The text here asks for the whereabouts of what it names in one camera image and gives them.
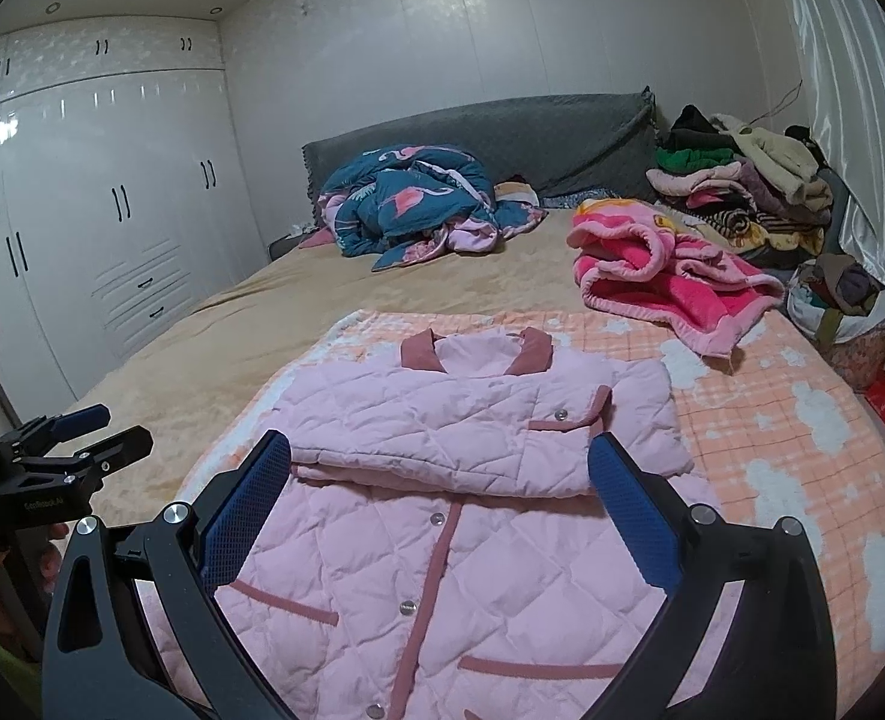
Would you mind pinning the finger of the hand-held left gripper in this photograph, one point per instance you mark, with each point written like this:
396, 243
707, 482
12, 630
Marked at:
116, 446
86, 418

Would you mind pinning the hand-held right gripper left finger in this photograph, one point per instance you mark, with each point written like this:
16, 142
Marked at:
247, 511

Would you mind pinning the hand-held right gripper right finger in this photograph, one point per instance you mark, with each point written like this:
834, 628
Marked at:
633, 511

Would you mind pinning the pink quilted jacket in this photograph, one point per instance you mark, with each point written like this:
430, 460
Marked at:
427, 615

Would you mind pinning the white bag of clothes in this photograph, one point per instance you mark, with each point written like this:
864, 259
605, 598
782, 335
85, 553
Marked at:
847, 292

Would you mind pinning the pile of folded clothes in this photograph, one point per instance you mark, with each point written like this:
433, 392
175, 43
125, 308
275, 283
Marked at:
735, 180

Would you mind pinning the orange plaid cloud blanket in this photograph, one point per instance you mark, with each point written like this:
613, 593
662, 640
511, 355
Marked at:
787, 465

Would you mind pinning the bed with beige sheet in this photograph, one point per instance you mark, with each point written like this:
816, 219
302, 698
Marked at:
262, 300

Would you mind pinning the pink fleece blanket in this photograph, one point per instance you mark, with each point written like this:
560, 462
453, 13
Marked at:
637, 270

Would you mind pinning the white wardrobe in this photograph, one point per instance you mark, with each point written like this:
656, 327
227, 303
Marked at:
112, 165

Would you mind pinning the dark cloth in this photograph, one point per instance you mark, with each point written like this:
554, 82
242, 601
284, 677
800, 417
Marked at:
288, 247

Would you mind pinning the dark patterned pillow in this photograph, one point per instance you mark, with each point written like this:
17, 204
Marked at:
570, 202

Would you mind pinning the teal flamingo print duvet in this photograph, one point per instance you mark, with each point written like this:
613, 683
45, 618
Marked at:
397, 202

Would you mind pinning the grey padded headboard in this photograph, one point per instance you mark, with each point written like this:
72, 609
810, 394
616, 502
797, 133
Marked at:
547, 142

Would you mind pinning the white satin curtain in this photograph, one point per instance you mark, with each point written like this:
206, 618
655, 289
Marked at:
862, 127

